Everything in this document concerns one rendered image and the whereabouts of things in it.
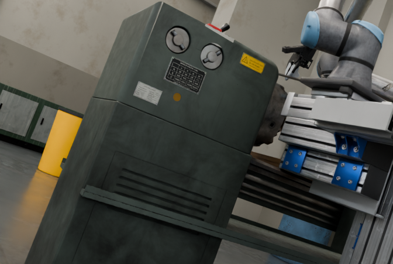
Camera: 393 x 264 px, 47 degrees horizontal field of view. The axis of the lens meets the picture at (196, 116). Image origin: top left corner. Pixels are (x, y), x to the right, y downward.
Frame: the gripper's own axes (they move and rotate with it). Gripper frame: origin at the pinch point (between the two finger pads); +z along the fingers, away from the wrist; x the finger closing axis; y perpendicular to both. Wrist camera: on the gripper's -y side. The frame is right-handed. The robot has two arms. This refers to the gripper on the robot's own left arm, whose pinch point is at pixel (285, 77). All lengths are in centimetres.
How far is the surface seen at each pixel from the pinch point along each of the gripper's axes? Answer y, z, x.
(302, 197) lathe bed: 13, 44, -41
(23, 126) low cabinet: -66, 240, 474
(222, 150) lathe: -39, 36, -48
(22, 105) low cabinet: -78, 213, 480
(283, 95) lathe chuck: -13.0, 7.2, -26.1
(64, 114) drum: -43, 155, 320
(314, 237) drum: 258, 152, 193
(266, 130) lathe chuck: -15.4, 23.8, -31.7
